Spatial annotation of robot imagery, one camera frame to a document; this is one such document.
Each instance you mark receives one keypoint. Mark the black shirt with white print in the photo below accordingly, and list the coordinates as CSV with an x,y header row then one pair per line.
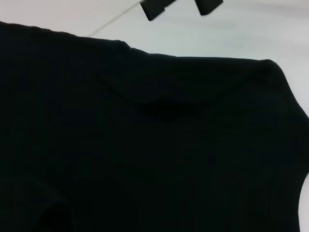
x,y
144,145

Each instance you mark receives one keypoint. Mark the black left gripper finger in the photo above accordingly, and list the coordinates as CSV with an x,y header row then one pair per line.
x,y
207,6
154,8

